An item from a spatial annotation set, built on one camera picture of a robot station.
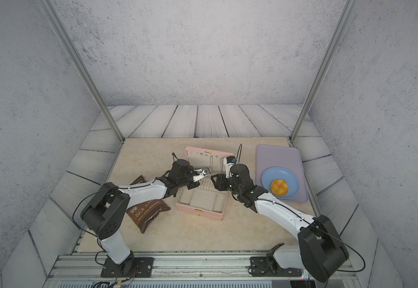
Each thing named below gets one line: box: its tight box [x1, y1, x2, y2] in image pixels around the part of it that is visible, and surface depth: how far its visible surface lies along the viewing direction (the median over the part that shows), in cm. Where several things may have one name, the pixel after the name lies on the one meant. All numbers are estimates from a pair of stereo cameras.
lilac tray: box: [255, 144, 308, 203], surface depth 104 cm
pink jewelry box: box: [175, 146, 234, 222], surface depth 87 cm
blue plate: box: [261, 166, 300, 200], surface depth 99 cm
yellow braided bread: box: [270, 178, 289, 197], surface depth 96 cm
